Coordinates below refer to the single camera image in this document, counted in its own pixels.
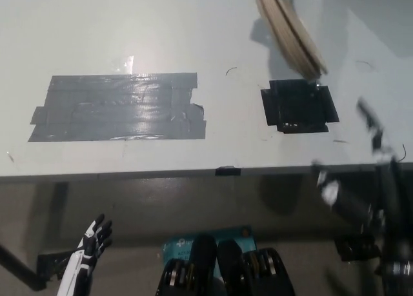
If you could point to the dark table leg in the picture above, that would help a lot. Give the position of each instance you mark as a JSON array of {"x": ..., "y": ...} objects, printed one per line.
[{"x": 59, "y": 212}]

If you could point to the beige paper plate stack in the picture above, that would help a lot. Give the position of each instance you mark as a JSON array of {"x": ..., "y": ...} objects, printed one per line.
[{"x": 292, "y": 35}]

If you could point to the small black tape strip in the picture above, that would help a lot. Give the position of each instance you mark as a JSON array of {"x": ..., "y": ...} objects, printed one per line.
[{"x": 228, "y": 171}]

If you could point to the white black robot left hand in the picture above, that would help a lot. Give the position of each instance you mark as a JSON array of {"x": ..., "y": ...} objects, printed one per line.
[{"x": 93, "y": 236}]

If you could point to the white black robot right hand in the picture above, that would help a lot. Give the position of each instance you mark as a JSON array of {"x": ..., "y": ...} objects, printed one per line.
[{"x": 350, "y": 202}]

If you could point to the teal cardboard box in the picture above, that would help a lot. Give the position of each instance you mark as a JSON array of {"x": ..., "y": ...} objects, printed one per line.
[{"x": 180, "y": 244}]

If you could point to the black table foot bar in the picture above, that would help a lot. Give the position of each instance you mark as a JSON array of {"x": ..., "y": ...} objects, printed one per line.
[{"x": 22, "y": 267}]

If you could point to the grey duct tape patch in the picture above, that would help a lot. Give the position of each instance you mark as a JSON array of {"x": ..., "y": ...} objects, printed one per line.
[{"x": 119, "y": 107}]

